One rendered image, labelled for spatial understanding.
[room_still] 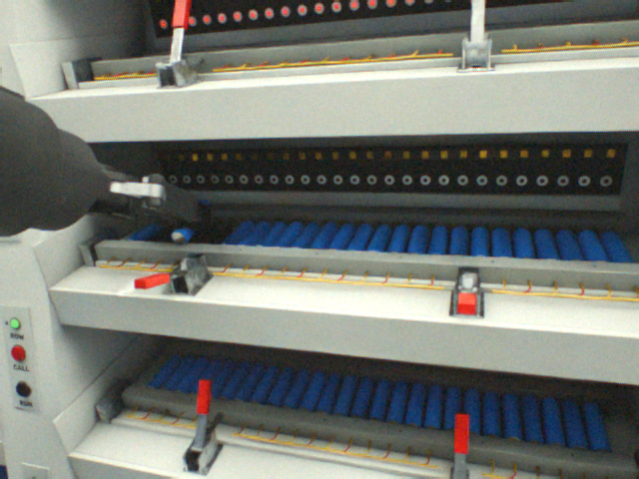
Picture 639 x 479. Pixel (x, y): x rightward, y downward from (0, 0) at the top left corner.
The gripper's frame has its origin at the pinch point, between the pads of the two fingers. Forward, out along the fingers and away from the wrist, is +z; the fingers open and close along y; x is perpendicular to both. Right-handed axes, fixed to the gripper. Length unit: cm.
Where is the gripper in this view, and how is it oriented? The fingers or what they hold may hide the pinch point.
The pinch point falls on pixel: (181, 214)
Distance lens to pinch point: 55.0
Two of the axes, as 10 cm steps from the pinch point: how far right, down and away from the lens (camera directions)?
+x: -0.6, 10.0, -0.8
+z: 2.7, 0.9, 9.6
